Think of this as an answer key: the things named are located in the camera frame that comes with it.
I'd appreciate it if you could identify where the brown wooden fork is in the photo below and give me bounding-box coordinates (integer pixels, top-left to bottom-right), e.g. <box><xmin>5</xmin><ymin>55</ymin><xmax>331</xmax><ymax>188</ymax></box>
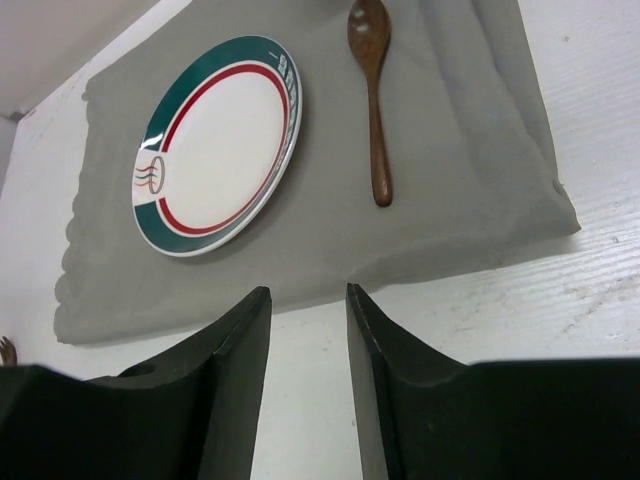
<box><xmin>0</xmin><ymin>336</ymin><xmax>18</xmax><ymax>366</ymax></box>

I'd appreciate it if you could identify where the white plate green rim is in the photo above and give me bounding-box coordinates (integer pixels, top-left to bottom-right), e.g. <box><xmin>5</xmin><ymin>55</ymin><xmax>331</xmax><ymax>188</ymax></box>
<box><xmin>131</xmin><ymin>35</ymin><xmax>303</xmax><ymax>257</ymax></box>

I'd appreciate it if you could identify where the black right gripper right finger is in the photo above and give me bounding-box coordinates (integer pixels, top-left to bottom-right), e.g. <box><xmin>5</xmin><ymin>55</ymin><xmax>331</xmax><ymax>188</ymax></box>
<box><xmin>346</xmin><ymin>284</ymin><xmax>639</xmax><ymax>479</ymax></box>

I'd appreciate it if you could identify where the grey cloth placemat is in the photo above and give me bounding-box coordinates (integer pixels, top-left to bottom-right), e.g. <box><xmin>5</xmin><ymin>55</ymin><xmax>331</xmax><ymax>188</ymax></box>
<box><xmin>54</xmin><ymin>1</ymin><xmax>579</xmax><ymax>345</ymax></box>

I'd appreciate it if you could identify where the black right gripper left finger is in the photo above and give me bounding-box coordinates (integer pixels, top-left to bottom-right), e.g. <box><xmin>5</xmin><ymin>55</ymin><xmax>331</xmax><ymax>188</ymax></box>
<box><xmin>1</xmin><ymin>287</ymin><xmax>272</xmax><ymax>479</ymax></box>

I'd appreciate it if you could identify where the brown wooden spoon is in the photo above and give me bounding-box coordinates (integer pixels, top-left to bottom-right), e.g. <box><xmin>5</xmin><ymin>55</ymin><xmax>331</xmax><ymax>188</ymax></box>
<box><xmin>347</xmin><ymin>1</ymin><xmax>393</xmax><ymax>207</ymax></box>

